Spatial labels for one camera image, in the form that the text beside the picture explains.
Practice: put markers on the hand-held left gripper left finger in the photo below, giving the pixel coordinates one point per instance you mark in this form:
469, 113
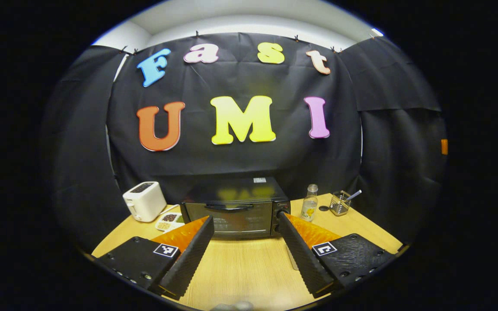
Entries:
190, 255

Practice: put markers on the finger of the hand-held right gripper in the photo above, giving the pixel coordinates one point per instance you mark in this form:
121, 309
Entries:
444, 147

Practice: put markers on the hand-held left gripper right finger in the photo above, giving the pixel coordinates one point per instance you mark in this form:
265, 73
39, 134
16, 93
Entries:
301, 255

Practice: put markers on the black electric oven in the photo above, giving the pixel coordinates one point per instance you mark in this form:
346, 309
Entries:
231, 194

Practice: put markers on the white divided bean dish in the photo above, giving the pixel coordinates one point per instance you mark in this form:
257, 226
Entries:
169, 221

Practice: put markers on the clear glass bottle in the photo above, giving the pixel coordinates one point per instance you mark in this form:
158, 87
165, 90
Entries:
308, 209

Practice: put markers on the white toaster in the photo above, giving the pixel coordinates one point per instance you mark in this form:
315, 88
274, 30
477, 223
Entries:
145, 202

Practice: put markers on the black backdrop cloth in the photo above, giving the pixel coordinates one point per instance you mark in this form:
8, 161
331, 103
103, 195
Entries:
249, 160

